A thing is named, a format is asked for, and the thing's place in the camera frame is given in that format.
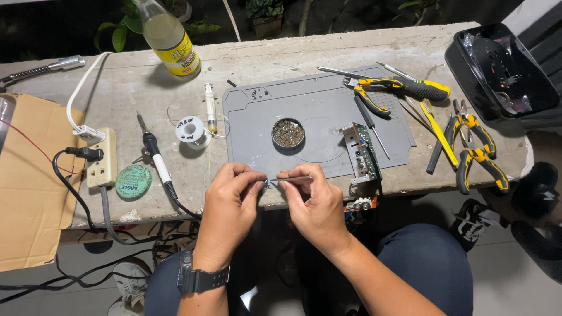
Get person's right hand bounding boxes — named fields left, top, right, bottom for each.
left=277, top=164, right=353, bottom=258

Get person's left hand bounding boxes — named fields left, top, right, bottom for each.
left=193, top=162, right=268, bottom=270

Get small orange jack board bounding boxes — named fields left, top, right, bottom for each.
left=345, top=196, right=378, bottom=213

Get black digital wristwatch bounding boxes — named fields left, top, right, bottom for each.
left=177, top=250, right=231, bottom=295

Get round tin of brass wool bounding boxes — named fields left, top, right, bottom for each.
left=271, top=117, right=306, bottom=151

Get black white soldering iron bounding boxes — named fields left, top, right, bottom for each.
left=136, top=112, right=203, bottom=221

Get green round paste tin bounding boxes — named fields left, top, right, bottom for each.
left=115, top=164, right=153, bottom=201

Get black thin precision screwdriver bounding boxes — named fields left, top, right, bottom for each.
left=354, top=95, right=391, bottom=160

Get clear flux syringe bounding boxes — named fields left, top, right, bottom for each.
left=203, top=83, right=219, bottom=135

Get grey silicone repair mat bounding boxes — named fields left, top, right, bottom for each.
left=222, top=64, right=417, bottom=180

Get person's dark blue trousers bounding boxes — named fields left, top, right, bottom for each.
left=143, top=222, right=474, bottom=316

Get cream power strip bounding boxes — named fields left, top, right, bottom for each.
left=85, top=127, right=119, bottom=189

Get black flat pry tool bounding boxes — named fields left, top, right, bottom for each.
left=426, top=115, right=453, bottom=175

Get long thin metal tweezers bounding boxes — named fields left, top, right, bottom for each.
left=397, top=94, right=436, bottom=133

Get silver pointed tweezers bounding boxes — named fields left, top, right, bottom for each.
left=317, top=66, right=375, bottom=81

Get yellow toothbrush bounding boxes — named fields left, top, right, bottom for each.
left=419, top=98, right=460, bottom=168

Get black white sneaker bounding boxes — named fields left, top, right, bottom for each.
left=448, top=198, right=506, bottom=253

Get yellow black cutting pliers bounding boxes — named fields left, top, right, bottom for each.
left=455, top=129, right=510, bottom=196

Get yellow black long-nose pliers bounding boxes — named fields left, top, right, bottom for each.
left=452, top=99, right=498, bottom=160

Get glass bottle yellow label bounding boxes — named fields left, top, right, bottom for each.
left=133, top=0, right=202, bottom=81

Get brown cardboard sheet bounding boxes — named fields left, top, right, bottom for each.
left=0, top=93, right=88, bottom=273

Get small potted plant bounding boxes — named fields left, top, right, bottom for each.
left=245, top=0, right=285, bottom=40

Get green leafy plant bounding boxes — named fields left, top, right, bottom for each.
left=92, top=0, right=221, bottom=54

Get black slide sandal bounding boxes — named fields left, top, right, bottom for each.
left=510, top=161, right=559, bottom=221

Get silver gooseneck lamp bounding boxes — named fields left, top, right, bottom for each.
left=0, top=54, right=87, bottom=89

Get black plastic device casing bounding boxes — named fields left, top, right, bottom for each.
left=444, top=22, right=562, bottom=124

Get green circuit board metal bracket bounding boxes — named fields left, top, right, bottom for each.
left=337, top=122, right=384, bottom=199

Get white solder wire spool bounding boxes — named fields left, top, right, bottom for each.
left=175, top=115, right=213, bottom=150

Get grey power strip cable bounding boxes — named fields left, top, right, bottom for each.
left=100, top=186, right=160, bottom=246

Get black plug with cable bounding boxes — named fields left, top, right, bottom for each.
left=51, top=147, right=105, bottom=230

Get large yellow black wire stripper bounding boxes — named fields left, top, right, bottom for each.
left=342, top=75, right=451, bottom=118

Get white plug with cable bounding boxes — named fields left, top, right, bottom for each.
left=66, top=51, right=113, bottom=145

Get bundle of black floor cables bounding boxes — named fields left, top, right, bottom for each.
left=0, top=243, right=177, bottom=304

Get thin red wire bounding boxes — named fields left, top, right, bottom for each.
left=0, top=119, right=85, bottom=176

